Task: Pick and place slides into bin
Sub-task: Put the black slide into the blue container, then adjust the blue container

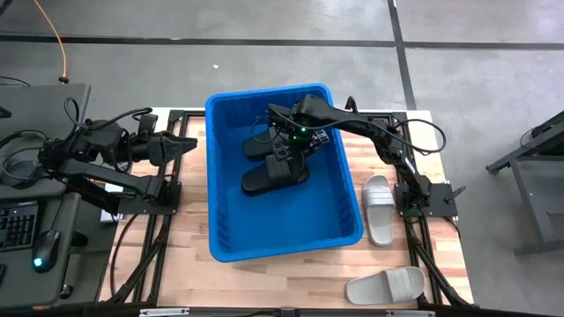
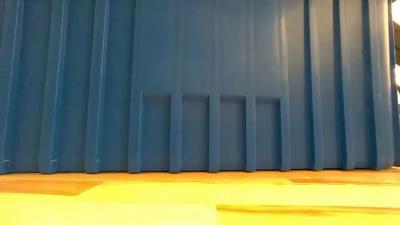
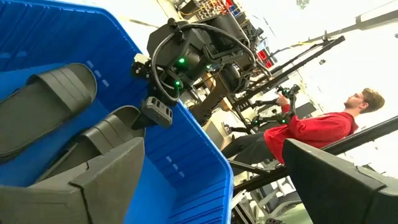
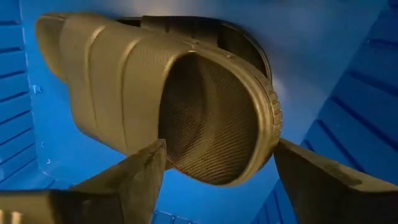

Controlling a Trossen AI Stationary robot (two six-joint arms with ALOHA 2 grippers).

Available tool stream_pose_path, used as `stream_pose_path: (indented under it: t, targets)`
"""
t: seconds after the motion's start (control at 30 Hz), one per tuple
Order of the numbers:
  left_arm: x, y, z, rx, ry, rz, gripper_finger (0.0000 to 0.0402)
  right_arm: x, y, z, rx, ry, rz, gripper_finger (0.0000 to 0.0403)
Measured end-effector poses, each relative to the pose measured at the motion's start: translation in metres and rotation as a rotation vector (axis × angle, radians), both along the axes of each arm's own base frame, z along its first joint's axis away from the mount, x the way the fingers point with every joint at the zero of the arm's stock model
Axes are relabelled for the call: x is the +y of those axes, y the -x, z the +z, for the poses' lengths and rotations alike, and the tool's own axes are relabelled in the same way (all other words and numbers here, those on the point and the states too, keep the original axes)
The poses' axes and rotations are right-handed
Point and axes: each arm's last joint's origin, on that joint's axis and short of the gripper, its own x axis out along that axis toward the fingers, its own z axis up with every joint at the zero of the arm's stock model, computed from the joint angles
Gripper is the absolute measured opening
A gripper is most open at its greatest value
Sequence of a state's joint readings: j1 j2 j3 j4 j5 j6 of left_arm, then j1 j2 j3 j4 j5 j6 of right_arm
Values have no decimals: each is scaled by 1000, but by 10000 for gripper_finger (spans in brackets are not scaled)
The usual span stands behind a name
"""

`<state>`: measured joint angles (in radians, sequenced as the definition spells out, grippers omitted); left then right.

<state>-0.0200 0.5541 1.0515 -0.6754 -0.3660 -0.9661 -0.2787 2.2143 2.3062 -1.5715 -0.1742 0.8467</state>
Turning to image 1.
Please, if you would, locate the dark grey side table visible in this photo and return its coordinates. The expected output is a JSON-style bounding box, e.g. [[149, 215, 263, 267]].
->
[[486, 109, 564, 257]]

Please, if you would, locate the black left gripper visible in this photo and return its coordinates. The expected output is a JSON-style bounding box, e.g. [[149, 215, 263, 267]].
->
[[147, 131, 198, 166]]

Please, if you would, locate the black computer mouse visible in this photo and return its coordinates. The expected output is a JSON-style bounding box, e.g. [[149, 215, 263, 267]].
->
[[30, 229, 62, 275]]

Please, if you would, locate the grey computer desk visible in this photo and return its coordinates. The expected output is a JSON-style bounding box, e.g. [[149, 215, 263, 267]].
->
[[0, 82, 93, 312]]

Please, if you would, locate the silver metal bracket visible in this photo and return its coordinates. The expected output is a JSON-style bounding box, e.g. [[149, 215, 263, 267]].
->
[[386, 308, 436, 317], [138, 307, 190, 317]]

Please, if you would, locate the black over-ear headphones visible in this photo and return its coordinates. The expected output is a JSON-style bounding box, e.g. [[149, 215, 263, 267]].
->
[[0, 129, 49, 189]]

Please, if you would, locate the orange cable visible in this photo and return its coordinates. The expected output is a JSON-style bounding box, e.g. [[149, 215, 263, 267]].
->
[[33, 0, 71, 85]]

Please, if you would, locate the white rubber slide sandal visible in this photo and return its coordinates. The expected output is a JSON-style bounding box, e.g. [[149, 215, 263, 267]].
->
[[361, 173, 397, 247], [345, 265, 427, 306]]

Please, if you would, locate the black clamp lever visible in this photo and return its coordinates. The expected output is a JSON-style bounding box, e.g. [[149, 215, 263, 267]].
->
[[443, 185, 468, 204]]

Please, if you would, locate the blue plastic bin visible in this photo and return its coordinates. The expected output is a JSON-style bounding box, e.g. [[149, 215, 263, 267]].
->
[[204, 82, 366, 263]]

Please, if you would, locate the small white box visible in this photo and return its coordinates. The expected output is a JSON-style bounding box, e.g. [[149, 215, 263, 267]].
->
[[100, 180, 125, 224]]

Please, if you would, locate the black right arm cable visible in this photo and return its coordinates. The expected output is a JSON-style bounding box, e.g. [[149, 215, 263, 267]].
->
[[391, 117, 448, 156]]

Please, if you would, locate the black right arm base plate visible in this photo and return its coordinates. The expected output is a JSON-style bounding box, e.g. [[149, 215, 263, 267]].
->
[[393, 181, 459, 219]]

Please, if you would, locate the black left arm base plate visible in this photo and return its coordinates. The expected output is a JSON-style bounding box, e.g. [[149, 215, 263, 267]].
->
[[116, 180, 182, 217]]

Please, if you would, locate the black computer keyboard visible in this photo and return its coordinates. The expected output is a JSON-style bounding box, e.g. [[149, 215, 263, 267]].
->
[[0, 201, 41, 254]]

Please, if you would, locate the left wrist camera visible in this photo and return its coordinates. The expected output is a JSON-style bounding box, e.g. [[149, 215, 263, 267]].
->
[[137, 113, 160, 136]]

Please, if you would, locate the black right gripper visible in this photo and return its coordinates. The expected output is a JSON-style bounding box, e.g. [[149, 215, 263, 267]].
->
[[271, 109, 331, 163]]

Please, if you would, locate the black rubber slide sandal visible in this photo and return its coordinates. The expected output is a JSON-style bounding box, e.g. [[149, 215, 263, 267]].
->
[[241, 126, 309, 163], [240, 152, 310, 198]]

